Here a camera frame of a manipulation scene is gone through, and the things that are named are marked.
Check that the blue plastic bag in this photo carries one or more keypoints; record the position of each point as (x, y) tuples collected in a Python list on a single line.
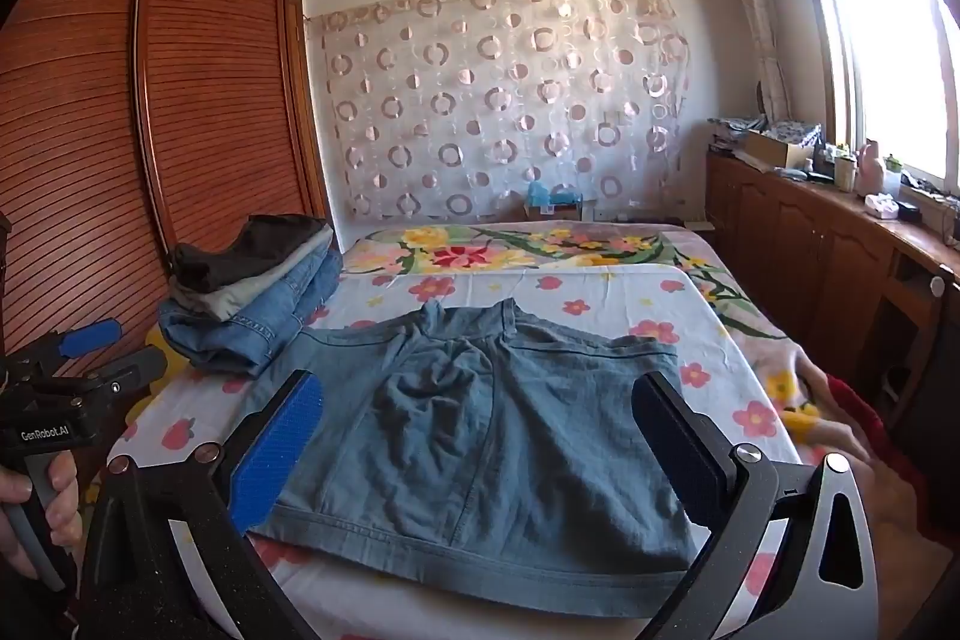
[(536, 195)]

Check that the small black box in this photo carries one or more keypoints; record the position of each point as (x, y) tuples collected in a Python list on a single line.
[(909, 212)]

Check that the folded light grey pants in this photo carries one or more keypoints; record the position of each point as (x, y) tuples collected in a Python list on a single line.
[(247, 291)]

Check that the wooden cabinet row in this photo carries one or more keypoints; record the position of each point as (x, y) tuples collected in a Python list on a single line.
[(795, 242)]

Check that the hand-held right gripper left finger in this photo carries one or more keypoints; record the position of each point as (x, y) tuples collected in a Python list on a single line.
[(281, 445)]

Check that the person's left hand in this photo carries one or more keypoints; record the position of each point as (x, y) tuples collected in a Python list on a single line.
[(64, 497)]

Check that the white jar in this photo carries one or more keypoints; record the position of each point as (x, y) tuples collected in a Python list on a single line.
[(845, 175)]

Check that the pale patterned window curtain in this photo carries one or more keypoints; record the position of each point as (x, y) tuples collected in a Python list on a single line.
[(757, 10)]

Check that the white tissue pack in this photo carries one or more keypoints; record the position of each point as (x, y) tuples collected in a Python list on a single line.
[(881, 206)]

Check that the yellow red floral blanket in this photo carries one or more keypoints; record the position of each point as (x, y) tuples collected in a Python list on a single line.
[(480, 250)]

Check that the small cardboard box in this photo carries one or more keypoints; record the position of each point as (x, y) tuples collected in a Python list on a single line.
[(555, 212)]

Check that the strawberry flower print sheet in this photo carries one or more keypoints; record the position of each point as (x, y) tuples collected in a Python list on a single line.
[(600, 310)]

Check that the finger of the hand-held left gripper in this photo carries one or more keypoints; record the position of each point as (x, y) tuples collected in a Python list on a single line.
[(139, 366), (90, 338)]

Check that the grey-blue pants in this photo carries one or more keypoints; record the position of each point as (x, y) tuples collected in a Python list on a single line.
[(465, 445)]

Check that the circle pattern sheer curtain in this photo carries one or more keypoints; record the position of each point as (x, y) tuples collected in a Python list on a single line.
[(487, 108)]

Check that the wooden slatted wardrobe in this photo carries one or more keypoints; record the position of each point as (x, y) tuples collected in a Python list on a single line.
[(187, 123)]

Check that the folded dark brown pants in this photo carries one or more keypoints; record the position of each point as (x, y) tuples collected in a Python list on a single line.
[(225, 254)]

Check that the floral fabric pile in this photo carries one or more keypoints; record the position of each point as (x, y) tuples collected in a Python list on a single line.
[(787, 129)]

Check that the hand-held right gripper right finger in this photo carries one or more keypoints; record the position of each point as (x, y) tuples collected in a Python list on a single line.
[(675, 452)]

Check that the open cardboard box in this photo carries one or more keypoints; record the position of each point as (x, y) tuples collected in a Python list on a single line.
[(772, 149)]

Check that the wooden framed window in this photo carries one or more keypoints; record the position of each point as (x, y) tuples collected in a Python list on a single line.
[(885, 48)]

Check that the folded blue denim jeans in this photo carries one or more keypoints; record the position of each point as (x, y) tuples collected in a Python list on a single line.
[(255, 325)]

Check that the small potted plant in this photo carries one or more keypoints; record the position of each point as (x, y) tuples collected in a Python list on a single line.
[(892, 162)]

